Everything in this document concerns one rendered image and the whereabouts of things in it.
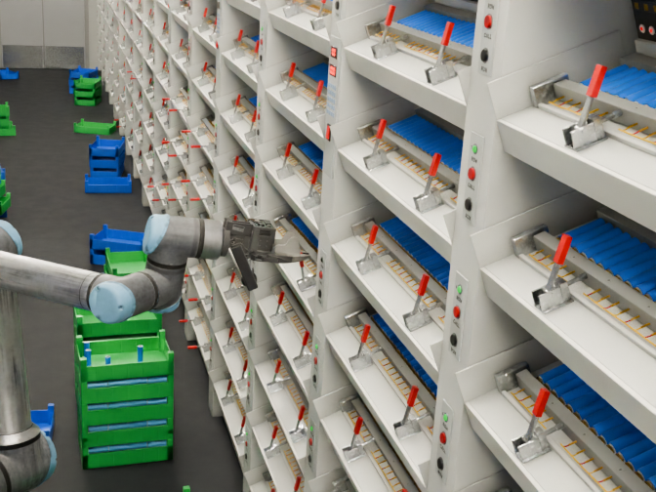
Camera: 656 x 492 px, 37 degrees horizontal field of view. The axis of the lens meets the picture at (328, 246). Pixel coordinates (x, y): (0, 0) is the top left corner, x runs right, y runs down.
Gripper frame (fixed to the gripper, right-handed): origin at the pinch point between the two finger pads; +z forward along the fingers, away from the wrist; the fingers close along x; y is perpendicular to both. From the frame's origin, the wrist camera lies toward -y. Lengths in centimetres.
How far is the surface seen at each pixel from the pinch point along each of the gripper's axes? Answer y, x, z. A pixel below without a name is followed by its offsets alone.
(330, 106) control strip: 38.7, -20.7, -6.8
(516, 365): 18, -97, 4
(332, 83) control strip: 43.4, -20.9, -7.3
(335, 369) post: -16.6, -25.3, 3.9
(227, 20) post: 42, 114, -5
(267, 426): -66, 42, 12
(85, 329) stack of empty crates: -73, 122, -37
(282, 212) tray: -1.4, 44.3, 5.3
